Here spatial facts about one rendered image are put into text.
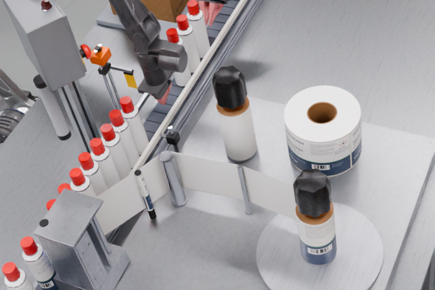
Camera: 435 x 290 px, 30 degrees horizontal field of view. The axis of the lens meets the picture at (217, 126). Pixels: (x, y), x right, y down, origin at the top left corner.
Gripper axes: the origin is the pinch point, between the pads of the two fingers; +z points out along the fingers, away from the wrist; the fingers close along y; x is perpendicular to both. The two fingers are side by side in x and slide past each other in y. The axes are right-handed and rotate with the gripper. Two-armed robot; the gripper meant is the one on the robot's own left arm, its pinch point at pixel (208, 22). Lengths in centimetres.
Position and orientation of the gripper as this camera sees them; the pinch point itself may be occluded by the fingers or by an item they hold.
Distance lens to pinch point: 257.1
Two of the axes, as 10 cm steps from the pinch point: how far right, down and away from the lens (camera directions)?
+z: -1.5, 9.7, 1.9
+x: 4.0, -1.1, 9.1
